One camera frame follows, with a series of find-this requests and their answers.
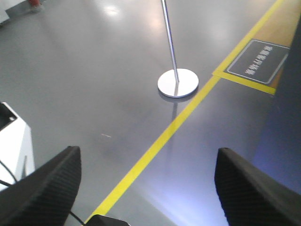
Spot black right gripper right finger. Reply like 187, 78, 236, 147
214, 148, 301, 226

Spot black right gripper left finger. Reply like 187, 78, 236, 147
0, 146, 81, 226

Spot silver pole stand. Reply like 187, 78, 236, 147
158, 0, 199, 98

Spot dark floor sign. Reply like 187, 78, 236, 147
224, 39, 290, 85

